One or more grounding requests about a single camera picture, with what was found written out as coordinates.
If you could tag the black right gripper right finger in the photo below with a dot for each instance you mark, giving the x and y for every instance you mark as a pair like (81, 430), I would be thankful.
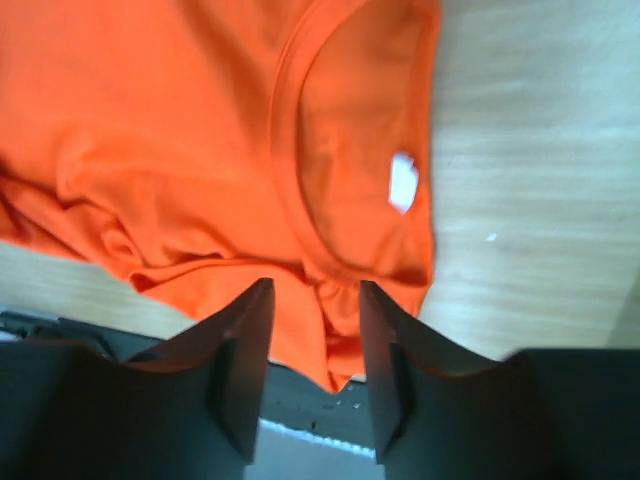
(441, 411)

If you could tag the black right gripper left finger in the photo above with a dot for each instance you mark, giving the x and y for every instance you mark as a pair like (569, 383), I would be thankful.
(187, 408)

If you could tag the orange t shirt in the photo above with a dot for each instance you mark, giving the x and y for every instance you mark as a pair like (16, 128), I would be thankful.
(189, 148)

